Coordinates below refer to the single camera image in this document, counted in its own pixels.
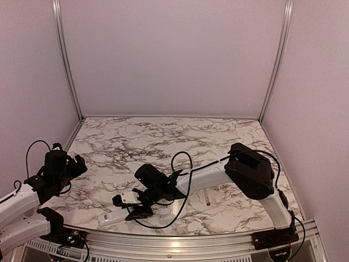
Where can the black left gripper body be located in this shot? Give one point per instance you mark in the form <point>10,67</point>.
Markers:
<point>76,171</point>

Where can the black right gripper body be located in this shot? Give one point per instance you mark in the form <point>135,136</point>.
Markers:
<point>154,191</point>

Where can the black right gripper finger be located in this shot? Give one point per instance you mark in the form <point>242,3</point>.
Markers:
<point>138,194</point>
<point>138,212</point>

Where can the white remote control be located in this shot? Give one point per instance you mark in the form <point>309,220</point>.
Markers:
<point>114,217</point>

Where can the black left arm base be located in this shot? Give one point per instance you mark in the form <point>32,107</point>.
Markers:
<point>71,238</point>

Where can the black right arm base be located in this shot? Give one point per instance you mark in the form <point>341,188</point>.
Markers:
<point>274,238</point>

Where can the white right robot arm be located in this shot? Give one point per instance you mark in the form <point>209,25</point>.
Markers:
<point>250,170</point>

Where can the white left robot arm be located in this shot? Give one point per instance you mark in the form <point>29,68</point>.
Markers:
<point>23,216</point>

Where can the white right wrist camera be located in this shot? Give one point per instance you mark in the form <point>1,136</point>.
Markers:
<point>126,199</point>

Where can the aluminium frame left post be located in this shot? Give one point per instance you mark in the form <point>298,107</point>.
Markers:
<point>56,6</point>

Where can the aluminium frame post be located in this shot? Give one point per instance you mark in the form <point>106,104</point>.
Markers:
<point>282,45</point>
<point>56,6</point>

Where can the aluminium front rail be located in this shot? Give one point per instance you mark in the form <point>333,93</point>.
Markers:
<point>108,246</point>

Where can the aluminium frame right post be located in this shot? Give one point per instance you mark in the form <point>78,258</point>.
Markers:
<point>282,45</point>

